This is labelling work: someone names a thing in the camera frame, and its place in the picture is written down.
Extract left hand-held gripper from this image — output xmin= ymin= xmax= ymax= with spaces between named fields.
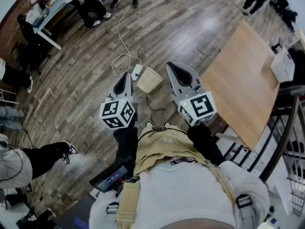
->
xmin=99 ymin=72 xmax=136 ymax=130

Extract beige plastic waste basket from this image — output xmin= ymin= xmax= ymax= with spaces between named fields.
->
xmin=136 ymin=66 xmax=163 ymax=94

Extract light blue table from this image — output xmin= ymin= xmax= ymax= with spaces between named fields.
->
xmin=25 ymin=0 xmax=101 ymax=51

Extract person's beige trousers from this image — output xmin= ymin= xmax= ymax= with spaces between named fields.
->
xmin=133 ymin=124 xmax=208 ymax=177

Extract person's right forearm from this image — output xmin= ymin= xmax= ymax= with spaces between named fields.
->
xmin=187 ymin=124 xmax=226 ymax=166

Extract white container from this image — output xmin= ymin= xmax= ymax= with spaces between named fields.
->
xmin=25 ymin=3 xmax=44 ymax=25

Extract black screen device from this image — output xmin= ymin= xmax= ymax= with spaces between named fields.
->
xmin=89 ymin=165 xmax=130 ymax=193

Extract black chair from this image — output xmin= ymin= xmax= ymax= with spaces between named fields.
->
xmin=17 ymin=14 xmax=52 ymax=75

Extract wooden table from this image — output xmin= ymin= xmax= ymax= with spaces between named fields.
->
xmin=200 ymin=20 xmax=283 ymax=151

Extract black body cable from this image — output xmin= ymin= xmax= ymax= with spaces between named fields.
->
xmin=137 ymin=126 xmax=189 ymax=141

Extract black strap buckle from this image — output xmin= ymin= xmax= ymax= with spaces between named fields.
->
xmin=235 ymin=194 xmax=253 ymax=209
xmin=106 ymin=202 xmax=119 ymax=215

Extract white box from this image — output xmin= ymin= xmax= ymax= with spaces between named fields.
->
xmin=270 ymin=47 xmax=296 ymax=83

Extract person's left forearm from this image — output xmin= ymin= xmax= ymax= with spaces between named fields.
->
xmin=113 ymin=125 xmax=139 ymax=177

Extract person's white shirt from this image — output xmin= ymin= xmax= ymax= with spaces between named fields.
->
xmin=89 ymin=160 xmax=271 ymax=229

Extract black plug cable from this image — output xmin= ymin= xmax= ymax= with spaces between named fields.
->
xmin=132 ymin=73 xmax=169 ymax=130

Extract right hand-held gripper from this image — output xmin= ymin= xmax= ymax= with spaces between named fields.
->
xmin=165 ymin=61 xmax=217 ymax=127

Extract white power cable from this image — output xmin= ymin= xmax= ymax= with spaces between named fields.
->
xmin=111 ymin=4 xmax=142 ymax=77

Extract beige harness strap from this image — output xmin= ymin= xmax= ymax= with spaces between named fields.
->
xmin=204 ymin=160 xmax=237 ymax=208
xmin=115 ymin=182 xmax=142 ymax=224

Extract black metal railing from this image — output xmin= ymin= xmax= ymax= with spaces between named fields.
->
xmin=223 ymin=84 xmax=305 ymax=218

